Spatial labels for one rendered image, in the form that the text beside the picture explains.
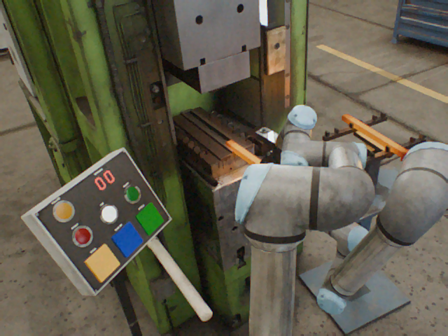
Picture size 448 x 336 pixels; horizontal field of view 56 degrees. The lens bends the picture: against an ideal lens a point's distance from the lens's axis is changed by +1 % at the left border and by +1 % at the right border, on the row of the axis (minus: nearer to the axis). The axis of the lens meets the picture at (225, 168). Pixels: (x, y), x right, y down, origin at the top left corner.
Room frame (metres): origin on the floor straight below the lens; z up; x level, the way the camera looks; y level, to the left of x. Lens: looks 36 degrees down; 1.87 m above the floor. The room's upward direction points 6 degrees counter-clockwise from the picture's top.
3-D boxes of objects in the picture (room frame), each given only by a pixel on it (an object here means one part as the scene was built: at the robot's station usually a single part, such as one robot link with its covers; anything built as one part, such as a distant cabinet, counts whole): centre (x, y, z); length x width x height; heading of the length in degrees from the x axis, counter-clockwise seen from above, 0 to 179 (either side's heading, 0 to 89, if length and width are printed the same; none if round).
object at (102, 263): (0.82, 0.37, 1.01); 0.07 x 0.05 x 0.07; 145
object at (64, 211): (0.87, 0.44, 1.16); 0.05 x 0.03 x 0.04; 120
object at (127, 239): (0.90, 0.31, 1.01); 0.07 x 0.05 x 0.07; 145
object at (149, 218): (0.98, 0.25, 1.01); 0.07 x 0.05 x 0.07; 145
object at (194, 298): (1.08, 0.22, 0.62); 0.44 x 0.05 x 0.05; 30
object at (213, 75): (1.51, 0.07, 1.32); 0.42 x 0.20 x 0.10; 30
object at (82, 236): (0.85, 0.41, 1.09); 0.05 x 0.03 x 0.04; 120
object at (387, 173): (1.40, -0.60, 0.69); 0.40 x 0.30 x 0.02; 112
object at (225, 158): (1.51, 0.07, 0.96); 0.42 x 0.20 x 0.09; 30
